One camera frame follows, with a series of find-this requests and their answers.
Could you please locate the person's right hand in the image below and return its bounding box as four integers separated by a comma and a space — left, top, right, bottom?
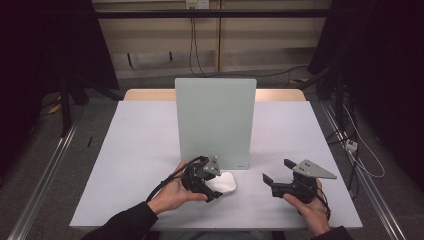
283, 179, 331, 238

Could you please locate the person's left hand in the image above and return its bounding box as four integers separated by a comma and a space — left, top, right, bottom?
146, 161, 208, 216

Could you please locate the white wall outlet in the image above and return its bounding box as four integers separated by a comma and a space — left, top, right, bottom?
185, 0, 211, 10

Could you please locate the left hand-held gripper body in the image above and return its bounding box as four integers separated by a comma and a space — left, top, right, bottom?
181, 155, 222, 195

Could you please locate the black horizontal bar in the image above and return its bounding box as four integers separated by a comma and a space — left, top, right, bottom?
94, 8, 332, 20

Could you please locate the black floor cable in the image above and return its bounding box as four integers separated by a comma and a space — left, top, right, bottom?
199, 64, 310, 80

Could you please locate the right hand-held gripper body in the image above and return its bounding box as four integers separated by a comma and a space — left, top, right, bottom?
271, 159, 338, 205

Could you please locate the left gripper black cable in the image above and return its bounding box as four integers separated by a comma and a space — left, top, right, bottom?
145, 155, 208, 204

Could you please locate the white power adapter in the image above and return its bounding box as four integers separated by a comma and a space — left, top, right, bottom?
344, 138, 359, 153

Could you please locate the aluminium floor rail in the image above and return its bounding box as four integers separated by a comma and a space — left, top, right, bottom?
319, 100, 407, 240
7, 122, 80, 240

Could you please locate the black metal stand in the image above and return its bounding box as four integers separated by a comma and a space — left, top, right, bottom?
59, 75, 90, 138

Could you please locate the glass whiteboard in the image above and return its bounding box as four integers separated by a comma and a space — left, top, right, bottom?
174, 77, 258, 171

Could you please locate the dark curtain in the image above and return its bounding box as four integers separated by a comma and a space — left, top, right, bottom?
307, 0, 424, 193
0, 0, 120, 174

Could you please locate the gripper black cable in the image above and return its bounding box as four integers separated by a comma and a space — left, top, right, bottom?
315, 187, 332, 222
145, 155, 208, 204

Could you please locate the black hanging cable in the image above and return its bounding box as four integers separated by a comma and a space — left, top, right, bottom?
188, 16, 206, 79

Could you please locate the white cable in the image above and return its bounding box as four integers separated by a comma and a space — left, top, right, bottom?
342, 104, 386, 179

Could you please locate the white table cover sheet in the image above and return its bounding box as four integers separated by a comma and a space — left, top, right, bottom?
69, 100, 364, 230

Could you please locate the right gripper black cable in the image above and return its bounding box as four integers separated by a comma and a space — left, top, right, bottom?
315, 187, 332, 222

